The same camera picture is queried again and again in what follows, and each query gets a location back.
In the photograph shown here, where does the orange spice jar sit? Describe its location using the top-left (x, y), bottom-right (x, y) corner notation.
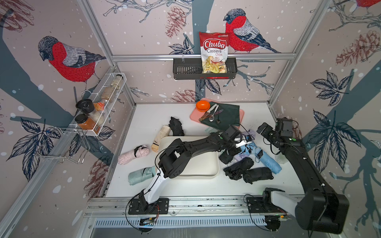
top-left (74, 114), bottom-right (100, 133)

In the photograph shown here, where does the light blue umbrella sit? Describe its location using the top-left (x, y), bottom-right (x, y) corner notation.
top-left (235, 143), bottom-right (282, 174)

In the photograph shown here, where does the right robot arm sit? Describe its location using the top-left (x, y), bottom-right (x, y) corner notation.
top-left (257, 119), bottom-right (349, 234)

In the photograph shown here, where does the silver spoon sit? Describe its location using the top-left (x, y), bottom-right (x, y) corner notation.
top-left (209, 104), bottom-right (219, 122)

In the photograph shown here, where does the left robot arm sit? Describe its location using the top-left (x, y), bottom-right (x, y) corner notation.
top-left (138, 126), bottom-right (254, 210)

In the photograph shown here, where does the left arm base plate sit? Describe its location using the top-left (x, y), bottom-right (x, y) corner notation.
top-left (127, 198), bottom-right (169, 215)

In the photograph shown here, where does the Chuba cassava chips bag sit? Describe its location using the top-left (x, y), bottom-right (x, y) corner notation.
top-left (199, 32), bottom-right (229, 73)

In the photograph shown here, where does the mint green umbrella left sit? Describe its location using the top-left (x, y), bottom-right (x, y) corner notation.
top-left (128, 166), bottom-right (156, 186)

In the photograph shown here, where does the white wire spice rack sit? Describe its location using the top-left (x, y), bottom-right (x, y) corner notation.
top-left (59, 72), bottom-right (126, 137)

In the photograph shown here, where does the gold handled knife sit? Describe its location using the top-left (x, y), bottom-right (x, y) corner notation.
top-left (199, 104), bottom-right (219, 122)

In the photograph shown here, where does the black lid spice jar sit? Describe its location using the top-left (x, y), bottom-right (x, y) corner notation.
top-left (75, 99), bottom-right (95, 114)

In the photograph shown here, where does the orange plastic bowl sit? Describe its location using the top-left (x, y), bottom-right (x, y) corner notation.
top-left (195, 100), bottom-right (210, 112)

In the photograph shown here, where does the pink plastic tray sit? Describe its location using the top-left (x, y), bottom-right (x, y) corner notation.
top-left (190, 99), bottom-right (245, 128)

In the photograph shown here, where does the beige folded umbrella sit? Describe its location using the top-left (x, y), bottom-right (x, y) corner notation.
top-left (151, 125), bottom-right (171, 153)

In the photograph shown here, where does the dark small spoon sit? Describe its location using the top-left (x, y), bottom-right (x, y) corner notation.
top-left (216, 109), bottom-right (224, 124)

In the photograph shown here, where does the lilac umbrella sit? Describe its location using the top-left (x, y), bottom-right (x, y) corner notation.
top-left (234, 129), bottom-right (257, 161)

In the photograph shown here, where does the pink folded umbrella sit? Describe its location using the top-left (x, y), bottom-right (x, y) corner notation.
top-left (118, 145), bottom-right (149, 165)

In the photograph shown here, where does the dark green cloth napkin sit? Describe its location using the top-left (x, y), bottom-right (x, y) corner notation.
top-left (201, 102), bottom-right (240, 131)

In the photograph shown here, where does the black umbrella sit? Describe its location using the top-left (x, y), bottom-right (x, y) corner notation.
top-left (242, 167), bottom-right (273, 184)
top-left (219, 150), bottom-right (235, 165)
top-left (169, 117), bottom-right (185, 136)
top-left (223, 157), bottom-right (254, 180)

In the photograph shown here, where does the black wall basket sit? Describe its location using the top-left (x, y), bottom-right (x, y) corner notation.
top-left (173, 58), bottom-right (238, 80)

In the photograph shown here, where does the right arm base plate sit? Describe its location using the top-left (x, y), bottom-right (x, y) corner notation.
top-left (243, 194), bottom-right (287, 215)

